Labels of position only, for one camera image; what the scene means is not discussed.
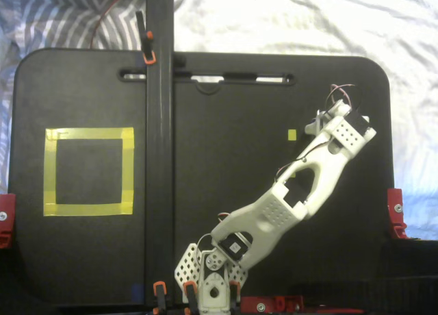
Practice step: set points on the black flat rail bar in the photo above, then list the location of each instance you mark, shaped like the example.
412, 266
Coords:
159, 157

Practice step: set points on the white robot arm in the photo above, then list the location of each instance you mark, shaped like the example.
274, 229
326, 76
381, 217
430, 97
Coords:
273, 215

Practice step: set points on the white grey patterned bedsheet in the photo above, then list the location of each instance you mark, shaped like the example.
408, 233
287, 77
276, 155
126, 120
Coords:
308, 20

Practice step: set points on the orange and black spring clamp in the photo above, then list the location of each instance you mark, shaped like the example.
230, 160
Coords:
160, 292
148, 48
234, 291
190, 292

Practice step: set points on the small blue tape piece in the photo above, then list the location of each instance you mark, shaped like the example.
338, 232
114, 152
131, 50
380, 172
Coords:
137, 292

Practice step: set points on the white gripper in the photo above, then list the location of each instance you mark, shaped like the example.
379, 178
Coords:
314, 125

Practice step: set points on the yellow tape square outline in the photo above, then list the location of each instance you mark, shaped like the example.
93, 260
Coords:
49, 171

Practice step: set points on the red post base bracket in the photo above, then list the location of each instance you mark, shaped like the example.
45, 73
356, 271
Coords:
273, 303

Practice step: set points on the red corner bracket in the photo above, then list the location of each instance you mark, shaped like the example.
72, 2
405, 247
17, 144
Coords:
7, 205
393, 198

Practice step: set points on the black backdrop board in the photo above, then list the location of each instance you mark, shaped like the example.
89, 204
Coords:
410, 277

